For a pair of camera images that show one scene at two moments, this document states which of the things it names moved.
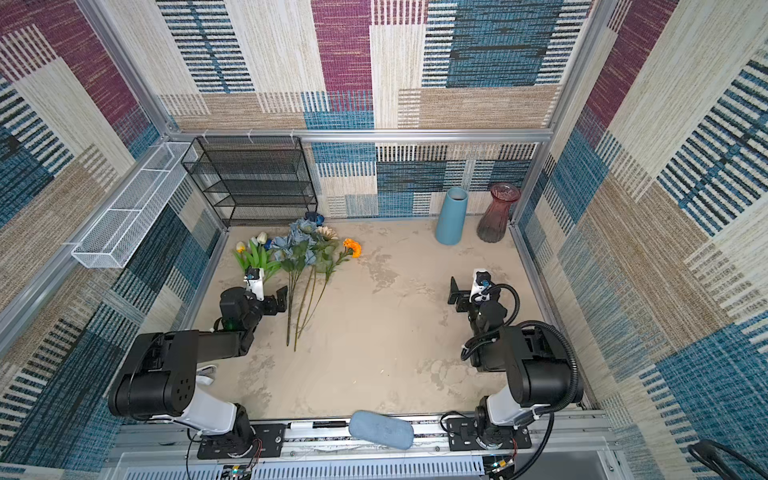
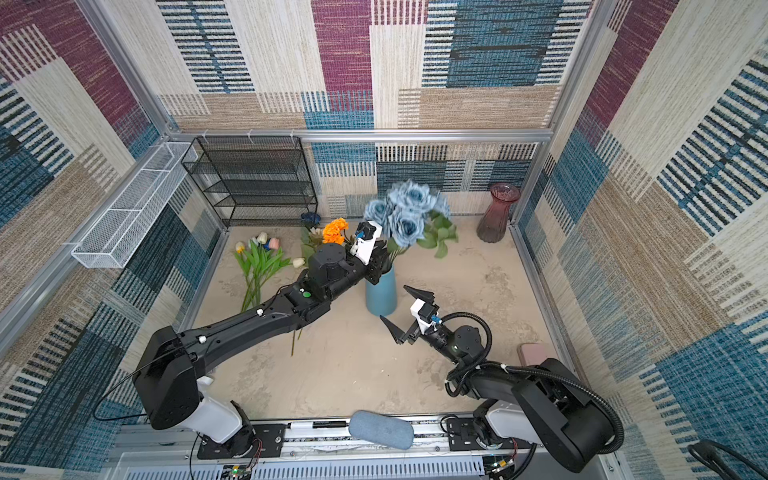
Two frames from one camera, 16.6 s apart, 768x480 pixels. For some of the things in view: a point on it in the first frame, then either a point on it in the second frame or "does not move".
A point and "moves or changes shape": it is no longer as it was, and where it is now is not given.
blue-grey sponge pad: [381, 430] does not move
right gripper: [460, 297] to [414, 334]
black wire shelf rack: [252, 177] does not move
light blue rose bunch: [292, 252] to [413, 211]
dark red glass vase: [492, 224] does not move
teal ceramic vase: [451, 218] to [381, 298]
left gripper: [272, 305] to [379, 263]
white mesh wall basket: [113, 239] does not move
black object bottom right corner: [712, 454] does not move
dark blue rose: [319, 219] does not move
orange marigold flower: [351, 247] moves or changes shape
